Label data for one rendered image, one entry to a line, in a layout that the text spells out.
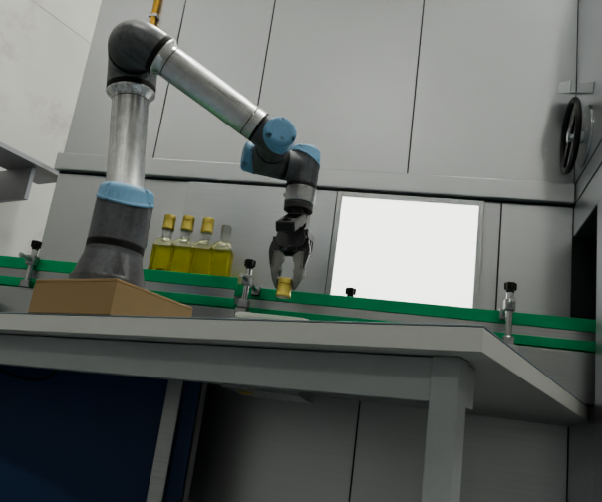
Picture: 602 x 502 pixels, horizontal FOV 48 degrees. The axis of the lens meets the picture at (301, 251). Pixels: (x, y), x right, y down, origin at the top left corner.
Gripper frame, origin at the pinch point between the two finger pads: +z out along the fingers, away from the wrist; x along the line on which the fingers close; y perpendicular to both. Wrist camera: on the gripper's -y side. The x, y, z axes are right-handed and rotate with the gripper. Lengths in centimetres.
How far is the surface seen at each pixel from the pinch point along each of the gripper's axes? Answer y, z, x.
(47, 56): 227, -216, 281
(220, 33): 36, -94, 47
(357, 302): 23.2, -1.8, -12.9
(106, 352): -37.0, 24.3, 20.1
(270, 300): 21.0, -0.1, 10.0
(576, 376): 27, 12, -67
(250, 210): 36, -31, 26
